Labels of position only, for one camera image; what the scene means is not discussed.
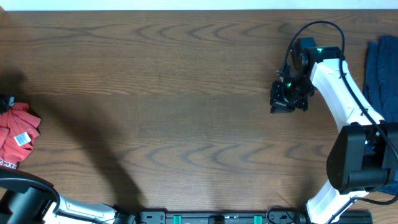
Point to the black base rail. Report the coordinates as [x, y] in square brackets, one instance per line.
[271, 217]

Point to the red crumpled shirt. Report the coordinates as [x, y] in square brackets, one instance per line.
[18, 133]

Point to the black patterned shirt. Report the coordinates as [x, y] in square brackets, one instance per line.
[6, 103]

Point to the navy blue garment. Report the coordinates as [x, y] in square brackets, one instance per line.
[380, 85]

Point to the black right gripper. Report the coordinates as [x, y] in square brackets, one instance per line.
[277, 97]

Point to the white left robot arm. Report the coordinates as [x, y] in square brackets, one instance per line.
[30, 199]

